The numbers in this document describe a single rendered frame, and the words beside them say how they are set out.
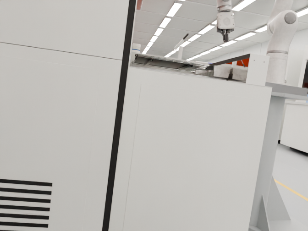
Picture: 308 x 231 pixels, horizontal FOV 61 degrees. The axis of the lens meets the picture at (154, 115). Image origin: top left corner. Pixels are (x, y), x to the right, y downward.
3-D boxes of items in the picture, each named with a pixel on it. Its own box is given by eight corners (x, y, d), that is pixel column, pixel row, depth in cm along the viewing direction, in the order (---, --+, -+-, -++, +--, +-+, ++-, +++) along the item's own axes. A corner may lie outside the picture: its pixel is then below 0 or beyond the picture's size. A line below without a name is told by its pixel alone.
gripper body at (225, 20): (218, 9, 153) (219, 29, 154) (235, 8, 154) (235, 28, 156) (214, 13, 160) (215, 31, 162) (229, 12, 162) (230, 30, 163)
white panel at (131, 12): (122, 59, 83) (137, -72, 80) (120, 74, 163) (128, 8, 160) (131, 61, 84) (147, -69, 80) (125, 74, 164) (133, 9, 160)
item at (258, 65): (245, 84, 116) (250, 52, 115) (205, 85, 171) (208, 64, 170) (265, 87, 118) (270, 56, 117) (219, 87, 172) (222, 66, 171)
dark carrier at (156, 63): (136, 56, 125) (136, 54, 125) (133, 63, 159) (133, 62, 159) (204, 66, 130) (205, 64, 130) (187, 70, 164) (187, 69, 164)
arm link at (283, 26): (283, 57, 162) (288, 19, 161) (297, 51, 143) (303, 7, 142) (263, 55, 162) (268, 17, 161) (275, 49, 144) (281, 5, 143)
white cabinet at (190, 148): (104, 261, 110) (128, 67, 103) (111, 181, 205) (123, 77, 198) (245, 266, 119) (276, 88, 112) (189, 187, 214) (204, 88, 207)
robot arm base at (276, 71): (278, 88, 167) (282, 59, 167) (297, 86, 149) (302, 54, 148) (250, 84, 165) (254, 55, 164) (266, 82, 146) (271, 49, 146)
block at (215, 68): (213, 70, 133) (214, 64, 133) (211, 71, 136) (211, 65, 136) (228, 73, 134) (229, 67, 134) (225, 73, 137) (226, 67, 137)
